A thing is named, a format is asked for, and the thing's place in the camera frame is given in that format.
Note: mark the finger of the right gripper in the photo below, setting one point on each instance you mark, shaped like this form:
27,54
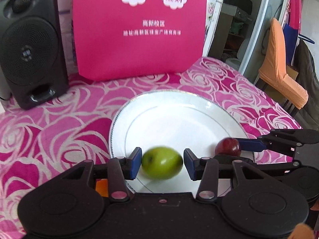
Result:
251,145
228,159

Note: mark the green apple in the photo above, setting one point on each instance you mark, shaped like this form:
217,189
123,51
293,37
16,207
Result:
161,163

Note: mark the white round plate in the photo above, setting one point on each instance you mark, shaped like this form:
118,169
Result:
174,119

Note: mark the black speaker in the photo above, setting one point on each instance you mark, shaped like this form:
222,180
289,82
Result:
32,55

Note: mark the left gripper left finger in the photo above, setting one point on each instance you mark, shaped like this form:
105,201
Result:
111,177

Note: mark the dark hanging coat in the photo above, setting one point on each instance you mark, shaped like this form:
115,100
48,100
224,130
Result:
307,78

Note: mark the pink rose tablecloth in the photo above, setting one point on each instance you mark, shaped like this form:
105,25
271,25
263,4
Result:
38,144

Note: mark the magenta tote bag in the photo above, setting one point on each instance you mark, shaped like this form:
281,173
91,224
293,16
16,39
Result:
128,38

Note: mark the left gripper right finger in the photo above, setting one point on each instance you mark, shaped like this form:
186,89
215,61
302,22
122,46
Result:
206,170

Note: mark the dark red plum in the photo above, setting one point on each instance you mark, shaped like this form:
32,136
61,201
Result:
228,146

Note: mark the orange covered chair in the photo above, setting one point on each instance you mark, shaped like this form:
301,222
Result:
273,71

